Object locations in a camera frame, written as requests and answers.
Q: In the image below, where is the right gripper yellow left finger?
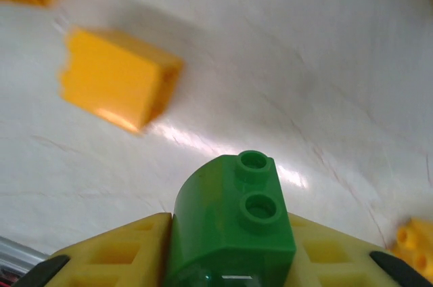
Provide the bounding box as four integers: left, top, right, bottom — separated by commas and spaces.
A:
16, 211, 173, 287

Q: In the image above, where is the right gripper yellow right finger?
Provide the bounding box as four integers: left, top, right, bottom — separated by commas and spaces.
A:
286, 214, 433, 287

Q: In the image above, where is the green curved lego brick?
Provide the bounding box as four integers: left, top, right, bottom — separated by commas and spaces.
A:
167, 150, 298, 287

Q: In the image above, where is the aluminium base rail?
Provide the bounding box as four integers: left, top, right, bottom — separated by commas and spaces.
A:
0, 235, 51, 278

